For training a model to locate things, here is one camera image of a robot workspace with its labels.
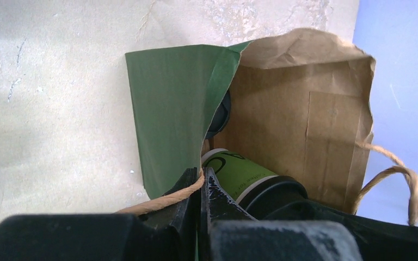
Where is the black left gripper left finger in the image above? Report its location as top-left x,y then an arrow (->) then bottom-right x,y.
138,167 -> 200,261

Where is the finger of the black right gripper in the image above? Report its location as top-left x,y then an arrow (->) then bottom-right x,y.
263,200 -> 418,260

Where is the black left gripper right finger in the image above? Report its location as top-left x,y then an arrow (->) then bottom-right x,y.
200,167 -> 253,260

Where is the black cup lid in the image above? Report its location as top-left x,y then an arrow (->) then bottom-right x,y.
205,90 -> 231,139
239,176 -> 308,220

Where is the green paper bag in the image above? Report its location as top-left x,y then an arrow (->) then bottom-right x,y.
115,28 -> 418,227

